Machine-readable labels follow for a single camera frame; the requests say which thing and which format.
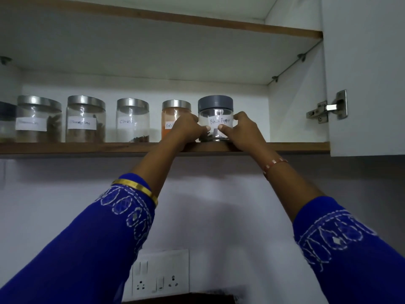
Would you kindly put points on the person's right hand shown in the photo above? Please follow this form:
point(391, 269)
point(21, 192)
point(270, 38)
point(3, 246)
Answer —
point(245, 136)

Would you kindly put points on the person's left hand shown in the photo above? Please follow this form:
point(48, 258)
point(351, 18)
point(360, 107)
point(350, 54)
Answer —
point(186, 129)

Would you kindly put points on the red chilli powder jar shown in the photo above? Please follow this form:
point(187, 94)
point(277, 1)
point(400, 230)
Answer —
point(172, 110)

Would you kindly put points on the black pepper jar grey lid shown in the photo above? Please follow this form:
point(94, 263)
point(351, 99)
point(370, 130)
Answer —
point(215, 106)

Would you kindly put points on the brown wooden cabinet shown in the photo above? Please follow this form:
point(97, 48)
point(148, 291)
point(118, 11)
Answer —
point(190, 44)

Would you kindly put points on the steel-lid brown pods spice jar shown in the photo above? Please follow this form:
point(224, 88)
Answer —
point(85, 123)

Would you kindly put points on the brown wooden cabinet door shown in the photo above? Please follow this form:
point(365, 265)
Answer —
point(364, 75)

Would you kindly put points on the steel-lid cinnamon jar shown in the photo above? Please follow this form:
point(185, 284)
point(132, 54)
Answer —
point(38, 120)

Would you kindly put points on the grey-lid coriander powder jar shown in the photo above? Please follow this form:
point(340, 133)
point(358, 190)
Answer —
point(7, 123)

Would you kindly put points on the person's right forearm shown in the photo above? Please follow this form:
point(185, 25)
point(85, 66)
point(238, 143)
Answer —
point(291, 189)

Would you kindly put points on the person's left forearm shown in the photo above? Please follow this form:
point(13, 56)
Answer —
point(158, 170)

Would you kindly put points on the metal cabinet door hinge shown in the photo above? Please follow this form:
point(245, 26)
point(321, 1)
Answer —
point(329, 107)

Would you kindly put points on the white cabinet shelf board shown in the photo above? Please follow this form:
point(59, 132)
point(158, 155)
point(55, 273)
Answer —
point(142, 47)

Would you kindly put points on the gold bangle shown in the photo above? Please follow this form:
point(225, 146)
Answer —
point(136, 186)

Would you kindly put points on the white wall socket plate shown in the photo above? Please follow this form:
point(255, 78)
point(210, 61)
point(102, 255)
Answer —
point(161, 275)

